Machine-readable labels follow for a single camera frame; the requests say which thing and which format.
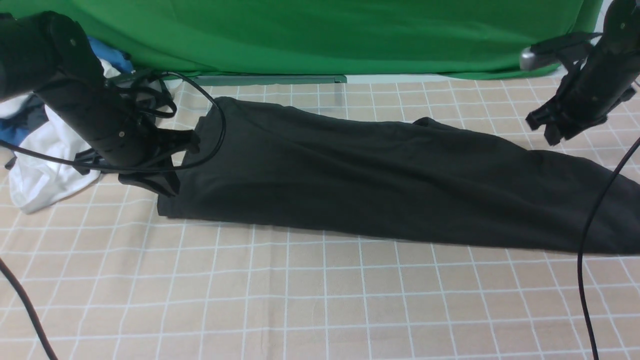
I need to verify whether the blue crumpled garment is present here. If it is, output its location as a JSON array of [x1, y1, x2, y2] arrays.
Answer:
[[0, 36, 134, 146]]

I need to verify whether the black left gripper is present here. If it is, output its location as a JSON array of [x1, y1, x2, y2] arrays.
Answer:
[[35, 75, 201, 198]]

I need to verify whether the white crumpled shirt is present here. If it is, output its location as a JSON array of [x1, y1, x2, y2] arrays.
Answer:
[[0, 60, 121, 215]]

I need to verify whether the green backdrop cloth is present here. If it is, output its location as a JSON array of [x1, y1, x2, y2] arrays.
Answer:
[[0, 0, 602, 80]]

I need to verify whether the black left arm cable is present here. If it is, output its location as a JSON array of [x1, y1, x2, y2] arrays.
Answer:
[[0, 71, 227, 360]]

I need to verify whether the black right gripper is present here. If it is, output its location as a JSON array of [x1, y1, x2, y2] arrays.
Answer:
[[525, 35, 639, 146]]

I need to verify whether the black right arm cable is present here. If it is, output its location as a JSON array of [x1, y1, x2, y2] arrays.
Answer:
[[577, 137, 640, 360]]

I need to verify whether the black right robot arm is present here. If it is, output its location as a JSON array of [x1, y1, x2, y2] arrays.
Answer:
[[519, 0, 640, 146]]

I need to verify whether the dark gray long-sleeve shirt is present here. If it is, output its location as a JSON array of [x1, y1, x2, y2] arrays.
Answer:
[[157, 96, 611, 253]]

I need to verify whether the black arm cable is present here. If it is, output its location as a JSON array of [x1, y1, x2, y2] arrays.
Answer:
[[577, 137, 640, 360], [0, 71, 227, 360]]

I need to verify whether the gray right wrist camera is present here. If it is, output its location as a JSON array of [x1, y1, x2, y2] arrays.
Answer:
[[519, 31, 602, 71]]

